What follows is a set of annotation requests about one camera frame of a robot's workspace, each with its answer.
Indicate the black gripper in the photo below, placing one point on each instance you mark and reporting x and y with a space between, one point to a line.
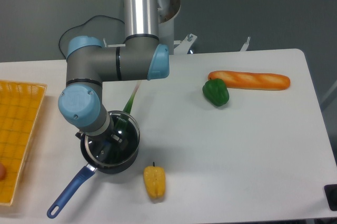
93 142

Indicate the glass pot lid blue knob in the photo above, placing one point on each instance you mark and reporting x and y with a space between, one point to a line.
97 157

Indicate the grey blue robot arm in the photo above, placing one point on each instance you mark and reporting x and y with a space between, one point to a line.
90 64

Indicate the green spring onion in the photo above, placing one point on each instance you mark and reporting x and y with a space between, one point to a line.
131 102

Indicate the yellow bell pepper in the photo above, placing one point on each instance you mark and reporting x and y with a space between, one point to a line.
154 178

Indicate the yellow woven basket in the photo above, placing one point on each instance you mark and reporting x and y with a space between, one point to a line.
20 105

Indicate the green bell pepper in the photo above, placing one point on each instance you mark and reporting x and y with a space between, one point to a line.
215 90

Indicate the orange baguette bread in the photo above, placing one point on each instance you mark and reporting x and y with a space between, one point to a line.
252 81

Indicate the black device at table edge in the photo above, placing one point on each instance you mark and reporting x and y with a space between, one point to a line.
331 195

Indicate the black saucepan blue handle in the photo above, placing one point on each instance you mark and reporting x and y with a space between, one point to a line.
84 174

